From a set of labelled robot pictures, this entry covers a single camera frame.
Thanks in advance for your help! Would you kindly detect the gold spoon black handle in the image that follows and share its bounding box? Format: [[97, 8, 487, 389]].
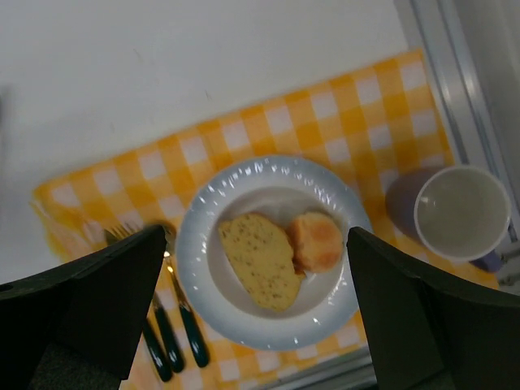
[[162, 224, 210, 368]]

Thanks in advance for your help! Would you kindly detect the small glazed donut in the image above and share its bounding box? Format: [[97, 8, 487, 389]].
[[286, 211, 344, 273]]

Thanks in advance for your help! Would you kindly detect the gold knife black handle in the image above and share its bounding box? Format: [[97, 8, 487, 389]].
[[142, 319, 173, 383]]

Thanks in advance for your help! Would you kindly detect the yellow checkered cloth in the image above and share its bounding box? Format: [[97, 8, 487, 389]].
[[33, 51, 498, 389]]

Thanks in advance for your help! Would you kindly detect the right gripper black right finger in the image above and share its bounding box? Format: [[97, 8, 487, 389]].
[[347, 227, 519, 389]]

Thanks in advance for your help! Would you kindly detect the white ceramic plate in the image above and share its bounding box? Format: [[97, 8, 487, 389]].
[[175, 155, 371, 351]]

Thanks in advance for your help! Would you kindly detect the gold fork black handle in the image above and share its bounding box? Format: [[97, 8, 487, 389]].
[[103, 222, 186, 374]]

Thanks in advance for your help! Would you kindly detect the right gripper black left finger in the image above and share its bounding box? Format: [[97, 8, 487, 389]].
[[1, 225, 167, 389]]

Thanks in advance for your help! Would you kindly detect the aluminium rail front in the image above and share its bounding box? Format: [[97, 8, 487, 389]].
[[256, 346, 378, 389]]

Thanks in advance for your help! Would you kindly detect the toasted bread slice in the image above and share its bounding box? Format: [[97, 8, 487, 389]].
[[218, 213, 306, 312]]

